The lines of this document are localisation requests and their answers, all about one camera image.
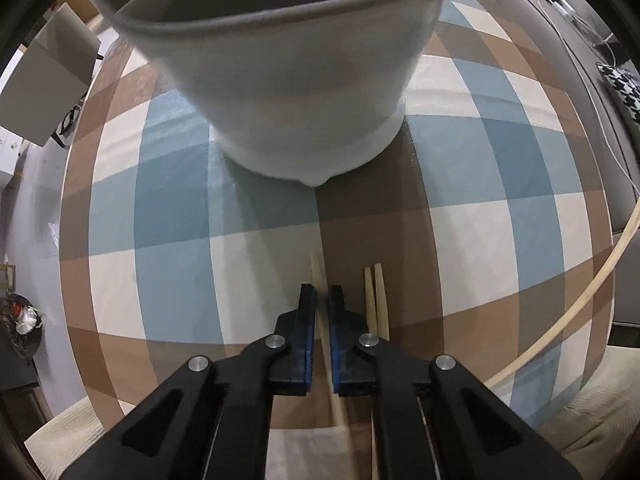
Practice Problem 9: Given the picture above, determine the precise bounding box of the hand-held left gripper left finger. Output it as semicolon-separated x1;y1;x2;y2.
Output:
60;284;319;480

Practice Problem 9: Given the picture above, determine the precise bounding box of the cream textured cloth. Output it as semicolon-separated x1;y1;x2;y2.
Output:
24;345;640;480

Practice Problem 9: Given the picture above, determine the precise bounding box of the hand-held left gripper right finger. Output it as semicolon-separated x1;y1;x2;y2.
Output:
327;285;583;480

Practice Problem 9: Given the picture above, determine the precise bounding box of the grey nightstand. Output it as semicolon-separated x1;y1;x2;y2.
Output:
0;2;101;147

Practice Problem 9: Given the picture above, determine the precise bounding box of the wooden chopstick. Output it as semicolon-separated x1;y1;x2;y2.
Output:
482;199;640;388
374;262;391;342
310;252;349;428

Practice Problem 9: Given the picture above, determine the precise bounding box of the houndstooth pillow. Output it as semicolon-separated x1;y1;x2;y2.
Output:
595;62;640;123

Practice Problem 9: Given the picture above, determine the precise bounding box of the checked tablecloth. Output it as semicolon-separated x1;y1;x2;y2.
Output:
59;0;616;436

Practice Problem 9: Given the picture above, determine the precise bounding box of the white cable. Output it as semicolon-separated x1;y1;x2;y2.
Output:
540;0;640;201

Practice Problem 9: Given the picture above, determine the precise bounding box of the dark waste bin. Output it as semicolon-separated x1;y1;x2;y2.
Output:
0;295;46;391

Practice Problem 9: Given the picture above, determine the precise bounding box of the white dresser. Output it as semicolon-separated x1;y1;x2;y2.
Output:
0;125;26;176

